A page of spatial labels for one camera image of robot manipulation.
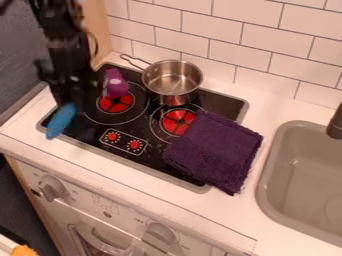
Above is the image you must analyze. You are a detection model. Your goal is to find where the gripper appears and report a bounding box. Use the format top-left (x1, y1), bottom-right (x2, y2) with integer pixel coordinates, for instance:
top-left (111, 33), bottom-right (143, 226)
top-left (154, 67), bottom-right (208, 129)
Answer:
top-left (33, 49), bottom-right (94, 109)

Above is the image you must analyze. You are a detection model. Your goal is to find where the purple cloth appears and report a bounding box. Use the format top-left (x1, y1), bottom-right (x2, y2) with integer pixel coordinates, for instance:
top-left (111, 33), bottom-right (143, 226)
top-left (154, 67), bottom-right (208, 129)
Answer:
top-left (161, 109), bottom-right (265, 197)

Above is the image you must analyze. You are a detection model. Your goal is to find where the blue fork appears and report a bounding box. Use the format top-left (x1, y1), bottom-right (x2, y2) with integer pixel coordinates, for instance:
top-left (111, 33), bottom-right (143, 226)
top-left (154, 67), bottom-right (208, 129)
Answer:
top-left (45, 102), bottom-right (79, 140)

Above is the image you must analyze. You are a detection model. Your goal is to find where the toy stove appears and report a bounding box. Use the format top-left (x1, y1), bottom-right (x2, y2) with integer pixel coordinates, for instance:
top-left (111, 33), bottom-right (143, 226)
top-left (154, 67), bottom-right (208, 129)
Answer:
top-left (36, 62), bottom-right (252, 195)

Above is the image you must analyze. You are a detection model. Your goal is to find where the silver pot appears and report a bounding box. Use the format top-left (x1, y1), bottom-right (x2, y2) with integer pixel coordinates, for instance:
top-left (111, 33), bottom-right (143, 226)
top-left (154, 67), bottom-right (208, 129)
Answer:
top-left (118, 53), bottom-right (206, 107)

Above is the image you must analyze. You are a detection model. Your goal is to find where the tap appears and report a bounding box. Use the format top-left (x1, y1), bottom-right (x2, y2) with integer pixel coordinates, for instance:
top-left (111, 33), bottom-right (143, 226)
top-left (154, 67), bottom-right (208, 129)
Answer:
top-left (324, 101), bottom-right (342, 141)

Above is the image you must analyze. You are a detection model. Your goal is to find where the purple toy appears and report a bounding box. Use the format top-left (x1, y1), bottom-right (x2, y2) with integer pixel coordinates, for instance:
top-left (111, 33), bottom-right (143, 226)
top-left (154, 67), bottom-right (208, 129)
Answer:
top-left (102, 68), bottom-right (130, 100)

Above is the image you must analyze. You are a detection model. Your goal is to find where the toy sink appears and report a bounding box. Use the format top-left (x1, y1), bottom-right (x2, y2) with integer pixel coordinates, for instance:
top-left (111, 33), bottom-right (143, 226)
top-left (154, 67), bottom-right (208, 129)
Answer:
top-left (255, 120), bottom-right (342, 248)

